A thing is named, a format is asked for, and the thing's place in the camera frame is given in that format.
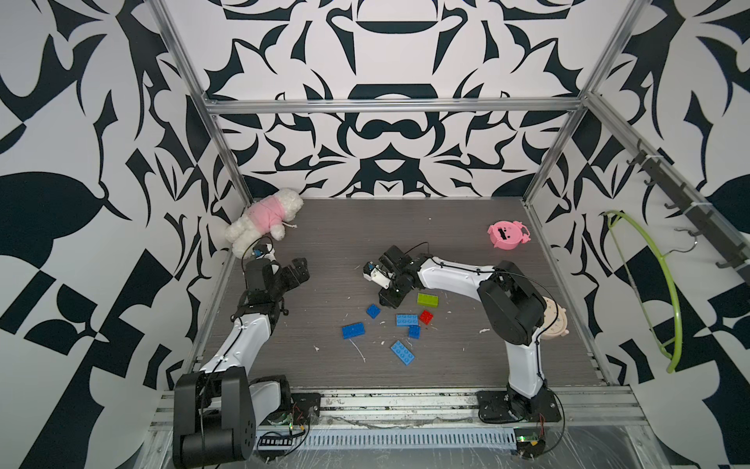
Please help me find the small dark blue lego brick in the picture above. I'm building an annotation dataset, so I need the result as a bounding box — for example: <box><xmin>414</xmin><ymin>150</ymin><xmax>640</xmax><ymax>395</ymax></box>
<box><xmin>365</xmin><ymin>304</ymin><xmax>381</xmax><ymax>319</ymax></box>

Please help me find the green lego brick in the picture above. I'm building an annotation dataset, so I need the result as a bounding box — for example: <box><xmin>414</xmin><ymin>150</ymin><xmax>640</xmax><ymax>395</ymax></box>
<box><xmin>417</xmin><ymin>293</ymin><xmax>439</xmax><ymax>308</ymax></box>

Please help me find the red lego brick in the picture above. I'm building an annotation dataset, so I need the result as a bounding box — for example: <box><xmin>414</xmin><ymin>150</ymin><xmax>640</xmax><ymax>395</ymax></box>
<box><xmin>418</xmin><ymin>311</ymin><xmax>434</xmax><ymax>326</ymax></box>

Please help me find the light blue long lego brick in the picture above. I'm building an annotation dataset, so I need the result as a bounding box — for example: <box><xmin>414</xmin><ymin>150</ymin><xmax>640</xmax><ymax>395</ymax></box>
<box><xmin>391</xmin><ymin>340</ymin><xmax>415</xmax><ymax>365</ymax></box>

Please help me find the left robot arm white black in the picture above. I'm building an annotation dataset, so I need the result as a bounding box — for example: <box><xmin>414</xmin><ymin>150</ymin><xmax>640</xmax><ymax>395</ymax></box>
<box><xmin>172</xmin><ymin>258</ymin><xmax>310</xmax><ymax>468</ymax></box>

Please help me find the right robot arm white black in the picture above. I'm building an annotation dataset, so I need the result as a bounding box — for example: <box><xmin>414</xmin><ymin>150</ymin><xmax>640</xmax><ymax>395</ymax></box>
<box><xmin>362</xmin><ymin>245</ymin><xmax>547</xmax><ymax>404</ymax></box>

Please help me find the dark blue long lego brick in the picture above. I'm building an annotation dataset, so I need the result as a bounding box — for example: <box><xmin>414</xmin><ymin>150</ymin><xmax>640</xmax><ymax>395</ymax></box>
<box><xmin>341</xmin><ymin>322</ymin><xmax>365</xmax><ymax>340</ymax></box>

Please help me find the white plush toy pink shirt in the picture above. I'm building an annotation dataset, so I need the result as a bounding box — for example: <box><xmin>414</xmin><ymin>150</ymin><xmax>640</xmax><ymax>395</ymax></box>
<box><xmin>225</xmin><ymin>189</ymin><xmax>304</xmax><ymax>259</ymax></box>

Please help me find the pink pig alarm clock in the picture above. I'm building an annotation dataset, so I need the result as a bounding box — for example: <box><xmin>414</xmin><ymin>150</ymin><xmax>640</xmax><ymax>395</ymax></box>
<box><xmin>487</xmin><ymin>221</ymin><xmax>530</xmax><ymax>250</ymax></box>

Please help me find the beige round clock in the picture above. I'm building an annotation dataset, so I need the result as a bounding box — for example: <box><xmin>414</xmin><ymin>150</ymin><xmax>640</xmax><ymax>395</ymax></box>
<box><xmin>541</xmin><ymin>297</ymin><xmax>570</xmax><ymax>340</ymax></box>

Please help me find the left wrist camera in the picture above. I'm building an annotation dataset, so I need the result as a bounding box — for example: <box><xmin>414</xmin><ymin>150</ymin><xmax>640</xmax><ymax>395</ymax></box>
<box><xmin>250</xmin><ymin>242</ymin><xmax>275</xmax><ymax>261</ymax></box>

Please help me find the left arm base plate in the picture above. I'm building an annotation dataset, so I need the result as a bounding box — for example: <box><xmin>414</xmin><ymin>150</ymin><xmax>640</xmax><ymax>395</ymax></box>
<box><xmin>262</xmin><ymin>393</ymin><xmax>322</xmax><ymax>426</ymax></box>

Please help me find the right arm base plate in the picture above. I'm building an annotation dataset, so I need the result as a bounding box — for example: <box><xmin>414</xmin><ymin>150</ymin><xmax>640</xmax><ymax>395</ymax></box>
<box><xmin>476</xmin><ymin>386</ymin><xmax>563</xmax><ymax>424</ymax></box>

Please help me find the white vented cable duct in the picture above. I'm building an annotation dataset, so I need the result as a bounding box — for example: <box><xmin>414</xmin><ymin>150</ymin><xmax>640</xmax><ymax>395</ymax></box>
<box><xmin>256</xmin><ymin>428</ymin><xmax>517</xmax><ymax>451</ymax></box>

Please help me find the black wall hook rack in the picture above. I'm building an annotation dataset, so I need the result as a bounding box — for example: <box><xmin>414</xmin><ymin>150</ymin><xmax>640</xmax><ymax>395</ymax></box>
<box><xmin>624</xmin><ymin>140</ymin><xmax>749</xmax><ymax>283</ymax></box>

